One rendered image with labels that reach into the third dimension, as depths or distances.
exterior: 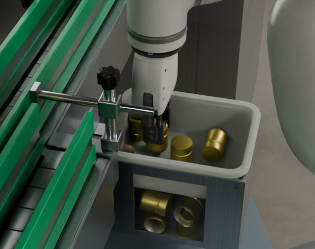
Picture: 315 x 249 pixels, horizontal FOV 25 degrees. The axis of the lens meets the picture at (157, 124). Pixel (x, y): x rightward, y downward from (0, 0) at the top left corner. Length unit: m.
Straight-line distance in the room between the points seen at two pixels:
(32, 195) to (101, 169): 0.10
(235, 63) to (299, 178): 0.74
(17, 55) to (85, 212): 0.31
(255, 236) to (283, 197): 1.15
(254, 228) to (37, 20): 0.52
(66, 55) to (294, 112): 0.59
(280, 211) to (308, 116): 1.84
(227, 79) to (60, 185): 1.13
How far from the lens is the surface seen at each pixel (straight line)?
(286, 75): 0.56
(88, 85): 1.16
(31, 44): 1.17
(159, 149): 1.14
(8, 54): 1.08
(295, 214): 2.40
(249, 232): 1.30
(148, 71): 1.01
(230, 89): 1.94
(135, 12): 0.97
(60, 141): 1.01
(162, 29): 0.98
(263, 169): 2.53
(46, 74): 1.02
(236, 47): 1.86
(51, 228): 0.86
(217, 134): 1.14
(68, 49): 1.10
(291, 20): 0.55
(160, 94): 1.03
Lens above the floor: 1.71
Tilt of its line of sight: 39 degrees down
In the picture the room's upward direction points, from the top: straight up
